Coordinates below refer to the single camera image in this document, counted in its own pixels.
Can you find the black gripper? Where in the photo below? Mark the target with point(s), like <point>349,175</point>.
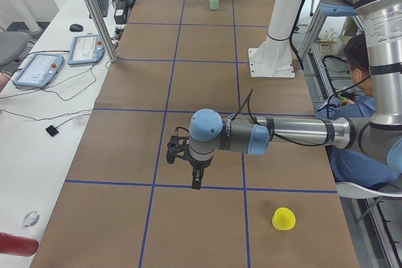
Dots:
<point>198,166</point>

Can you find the yellow plastic cup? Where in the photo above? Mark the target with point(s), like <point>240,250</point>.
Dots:
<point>283,219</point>

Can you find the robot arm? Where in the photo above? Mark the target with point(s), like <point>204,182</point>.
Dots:
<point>364,138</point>

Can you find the green plastic cup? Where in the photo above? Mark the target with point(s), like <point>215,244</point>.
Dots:
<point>214,4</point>

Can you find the white chair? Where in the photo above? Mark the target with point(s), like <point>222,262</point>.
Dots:
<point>354,191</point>

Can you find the small black square pad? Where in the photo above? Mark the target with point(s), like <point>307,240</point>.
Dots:
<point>52,130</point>

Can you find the far teach pendant tablet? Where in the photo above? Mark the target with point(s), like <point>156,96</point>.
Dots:
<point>86,49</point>

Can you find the teach pendant tablet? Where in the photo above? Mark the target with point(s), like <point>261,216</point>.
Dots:
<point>86,49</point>
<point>39,71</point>

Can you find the clear plastic wrapper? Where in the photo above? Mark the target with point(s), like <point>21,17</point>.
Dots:
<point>30,219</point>

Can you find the black box with label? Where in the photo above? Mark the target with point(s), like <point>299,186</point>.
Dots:
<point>121,12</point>

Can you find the near teach pendant tablet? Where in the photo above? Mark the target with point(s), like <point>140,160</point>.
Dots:
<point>39,71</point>

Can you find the black computer mouse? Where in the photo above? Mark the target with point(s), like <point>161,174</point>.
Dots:
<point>76,27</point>

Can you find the red cylinder bottle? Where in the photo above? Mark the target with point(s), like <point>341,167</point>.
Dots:
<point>16,245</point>

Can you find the black keyboard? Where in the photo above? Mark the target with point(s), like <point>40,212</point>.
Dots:
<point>103,6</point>

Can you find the grey office chair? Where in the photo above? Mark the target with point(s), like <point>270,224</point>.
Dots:
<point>13,43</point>

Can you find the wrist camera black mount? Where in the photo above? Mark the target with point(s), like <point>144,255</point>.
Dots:
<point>177,146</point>

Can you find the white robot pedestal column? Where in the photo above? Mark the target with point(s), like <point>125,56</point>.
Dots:
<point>273,58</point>

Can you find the aluminium frame post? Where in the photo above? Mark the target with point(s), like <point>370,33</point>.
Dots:
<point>101,27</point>

